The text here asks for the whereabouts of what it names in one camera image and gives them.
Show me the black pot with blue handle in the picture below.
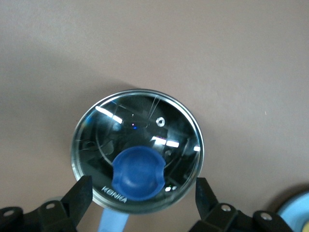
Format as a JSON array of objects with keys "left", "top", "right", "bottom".
[{"left": 96, "top": 204, "right": 130, "bottom": 232}]

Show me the blue round plate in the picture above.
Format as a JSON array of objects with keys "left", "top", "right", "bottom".
[{"left": 275, "top": 191, "right": 309, "bottom": 232}]

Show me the glass lid with blue knob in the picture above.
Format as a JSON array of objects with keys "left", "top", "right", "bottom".
[{"left": 70, "top": 89, "right": 205, "bottom": 215}]

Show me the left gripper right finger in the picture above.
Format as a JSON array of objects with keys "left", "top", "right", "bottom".
[{"left": 188, "top": 177, "right": 293, "bottom": 232}]

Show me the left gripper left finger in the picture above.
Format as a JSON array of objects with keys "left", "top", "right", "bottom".
[{"left": 0, "top": 175, "right": 94, "bottom": 232}]

